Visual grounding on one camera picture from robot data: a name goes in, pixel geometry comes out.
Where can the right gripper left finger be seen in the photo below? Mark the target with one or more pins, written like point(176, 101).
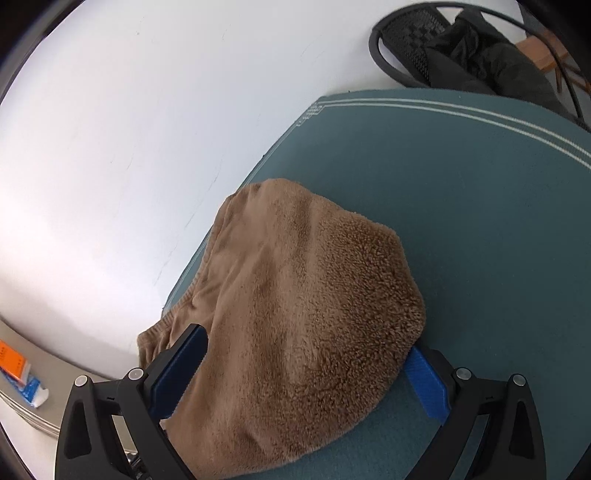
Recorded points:
point(111, 429)

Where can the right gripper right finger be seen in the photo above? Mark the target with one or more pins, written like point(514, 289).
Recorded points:
point(511, 446)

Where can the brown fleece garment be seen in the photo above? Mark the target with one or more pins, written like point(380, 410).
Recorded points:
point(310, 312)

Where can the blue white box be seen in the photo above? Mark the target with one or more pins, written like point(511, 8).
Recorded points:
point(32, 391)

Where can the orange box on cabinet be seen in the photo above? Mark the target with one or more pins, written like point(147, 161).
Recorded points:
point(14, 364)

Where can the teal table mat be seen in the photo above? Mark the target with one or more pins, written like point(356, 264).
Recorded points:
point(491, 199)

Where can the black jacket on chair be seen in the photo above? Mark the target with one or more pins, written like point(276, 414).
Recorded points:
point(472, 55)

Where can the wooden bench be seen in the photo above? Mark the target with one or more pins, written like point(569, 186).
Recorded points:
point(542, 57)

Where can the black mesh chair right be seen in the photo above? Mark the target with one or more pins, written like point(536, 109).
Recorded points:
point(396, 44)

